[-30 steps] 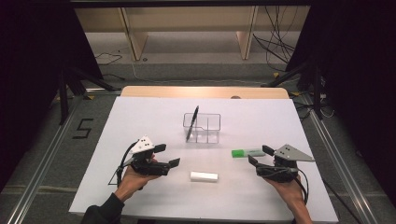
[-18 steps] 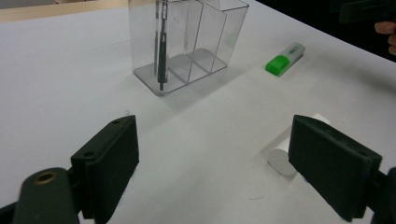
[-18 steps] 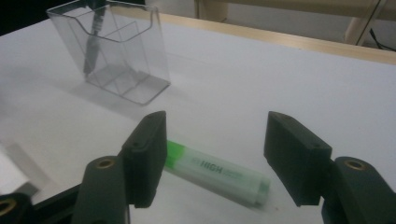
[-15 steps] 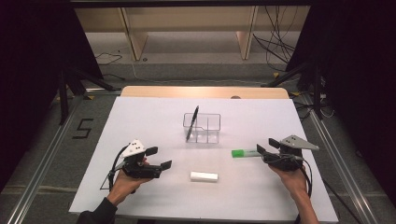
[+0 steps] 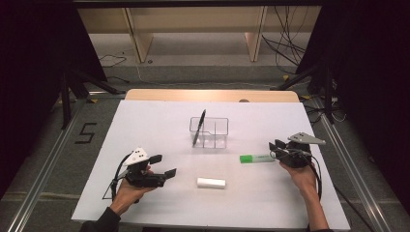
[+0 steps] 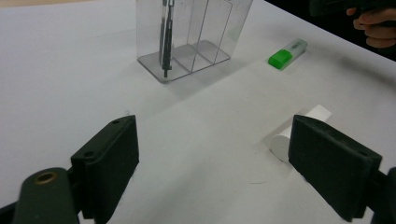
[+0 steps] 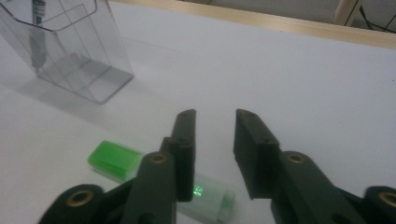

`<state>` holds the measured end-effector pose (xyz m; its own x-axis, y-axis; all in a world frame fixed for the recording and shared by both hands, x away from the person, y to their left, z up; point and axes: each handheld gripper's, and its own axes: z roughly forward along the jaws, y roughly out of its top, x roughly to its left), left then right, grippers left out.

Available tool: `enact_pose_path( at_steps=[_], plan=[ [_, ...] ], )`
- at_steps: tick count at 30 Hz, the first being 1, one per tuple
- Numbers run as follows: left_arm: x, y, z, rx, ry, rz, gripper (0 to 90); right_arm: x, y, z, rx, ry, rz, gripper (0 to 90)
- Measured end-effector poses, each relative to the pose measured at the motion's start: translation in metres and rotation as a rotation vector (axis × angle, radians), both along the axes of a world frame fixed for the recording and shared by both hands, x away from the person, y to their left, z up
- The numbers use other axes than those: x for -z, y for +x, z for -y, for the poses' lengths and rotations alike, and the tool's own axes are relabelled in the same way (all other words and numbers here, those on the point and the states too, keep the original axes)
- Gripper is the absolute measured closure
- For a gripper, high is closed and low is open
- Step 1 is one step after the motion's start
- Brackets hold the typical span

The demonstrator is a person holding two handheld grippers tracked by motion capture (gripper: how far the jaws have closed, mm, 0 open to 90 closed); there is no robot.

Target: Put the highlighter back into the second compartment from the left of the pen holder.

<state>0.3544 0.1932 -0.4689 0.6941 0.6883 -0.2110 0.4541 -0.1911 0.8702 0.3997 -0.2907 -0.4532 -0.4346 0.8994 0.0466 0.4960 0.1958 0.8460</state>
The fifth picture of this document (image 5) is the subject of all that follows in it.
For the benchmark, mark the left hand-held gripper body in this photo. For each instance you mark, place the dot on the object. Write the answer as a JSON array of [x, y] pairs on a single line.
[[141, 175]]

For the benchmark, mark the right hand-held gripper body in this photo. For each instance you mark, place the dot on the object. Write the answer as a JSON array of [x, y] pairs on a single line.
[[295, 156]]

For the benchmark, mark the green highlighter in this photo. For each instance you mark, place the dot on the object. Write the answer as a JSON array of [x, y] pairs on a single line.
[[246, 158]]

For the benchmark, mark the white eraser block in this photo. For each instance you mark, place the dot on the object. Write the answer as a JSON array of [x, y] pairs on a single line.
[[211, 183]]

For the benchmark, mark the black pen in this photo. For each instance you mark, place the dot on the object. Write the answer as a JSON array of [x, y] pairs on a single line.
[[199, 125]]

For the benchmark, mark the clear plastic organizer box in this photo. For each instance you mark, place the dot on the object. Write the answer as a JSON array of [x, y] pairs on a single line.
[[219, 129]]

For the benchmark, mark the person's right hand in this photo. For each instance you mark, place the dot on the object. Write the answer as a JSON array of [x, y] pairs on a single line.
[[303, 179]]

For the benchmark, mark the person's left hand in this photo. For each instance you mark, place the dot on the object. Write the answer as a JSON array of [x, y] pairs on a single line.
[[125, 196]]

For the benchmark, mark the black tripod stand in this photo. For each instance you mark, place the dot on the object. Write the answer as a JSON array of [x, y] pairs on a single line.
[[66, 96], [327, 93]]

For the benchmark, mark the light wooden table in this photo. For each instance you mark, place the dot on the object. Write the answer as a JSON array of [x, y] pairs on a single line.
[[193, 95]]

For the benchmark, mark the black curtain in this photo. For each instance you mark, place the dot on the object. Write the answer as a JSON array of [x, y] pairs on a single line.
[[32, 80], [370, 96]]

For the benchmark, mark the light wooden desk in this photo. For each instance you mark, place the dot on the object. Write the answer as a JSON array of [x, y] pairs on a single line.
[[193, 19]]

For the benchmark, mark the aluminium floor rail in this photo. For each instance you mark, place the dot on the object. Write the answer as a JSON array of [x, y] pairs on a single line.
[[42, 180], [354, 174]]

